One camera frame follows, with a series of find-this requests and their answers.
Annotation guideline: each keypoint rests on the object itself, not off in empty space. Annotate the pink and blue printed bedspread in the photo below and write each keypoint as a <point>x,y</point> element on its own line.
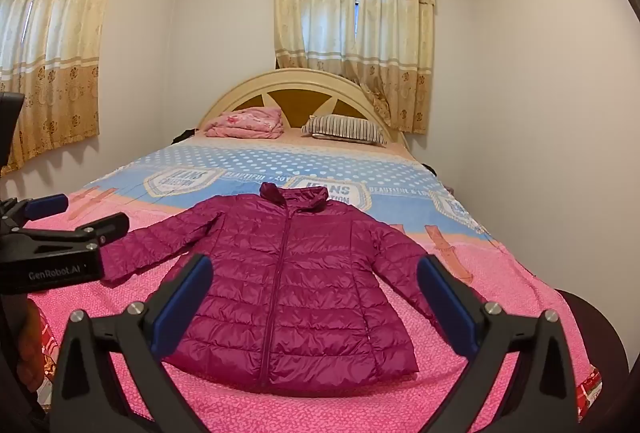
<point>150,163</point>

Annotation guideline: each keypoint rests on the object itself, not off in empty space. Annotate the beige floral curtain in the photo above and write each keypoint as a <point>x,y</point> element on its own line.
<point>310,13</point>
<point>395,38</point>
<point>55,38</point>

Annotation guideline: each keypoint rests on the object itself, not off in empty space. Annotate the dark wooden furniture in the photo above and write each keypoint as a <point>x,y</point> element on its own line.
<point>595,338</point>

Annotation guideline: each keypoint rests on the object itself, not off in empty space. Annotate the magenta puffer jacket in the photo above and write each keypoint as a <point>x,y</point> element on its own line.
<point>300,288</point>

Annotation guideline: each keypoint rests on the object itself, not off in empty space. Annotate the person's left hand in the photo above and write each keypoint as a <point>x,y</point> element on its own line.
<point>29,343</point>

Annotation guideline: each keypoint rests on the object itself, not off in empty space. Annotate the striped pillow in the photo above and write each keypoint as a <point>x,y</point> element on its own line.
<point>345,128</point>

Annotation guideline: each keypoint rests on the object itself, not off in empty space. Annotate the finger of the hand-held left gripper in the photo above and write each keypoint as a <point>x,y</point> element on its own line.
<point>47,205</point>
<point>107,228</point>

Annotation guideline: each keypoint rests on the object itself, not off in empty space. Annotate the pink bed sheet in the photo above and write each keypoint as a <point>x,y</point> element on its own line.
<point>295,140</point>

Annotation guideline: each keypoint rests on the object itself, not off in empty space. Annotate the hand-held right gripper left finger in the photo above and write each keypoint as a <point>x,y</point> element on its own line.
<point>185,308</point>

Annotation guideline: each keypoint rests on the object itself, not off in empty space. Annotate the folded pink blanket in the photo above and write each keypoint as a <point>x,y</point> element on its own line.
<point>245,120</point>

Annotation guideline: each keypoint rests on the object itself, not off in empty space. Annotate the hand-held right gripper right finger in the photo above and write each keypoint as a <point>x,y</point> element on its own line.
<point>442,308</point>

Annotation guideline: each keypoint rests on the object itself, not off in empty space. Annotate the cream wooden headboard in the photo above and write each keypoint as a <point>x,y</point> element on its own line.
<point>300,83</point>

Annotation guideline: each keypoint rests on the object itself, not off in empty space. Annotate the black cloth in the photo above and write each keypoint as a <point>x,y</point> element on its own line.
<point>184,136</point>

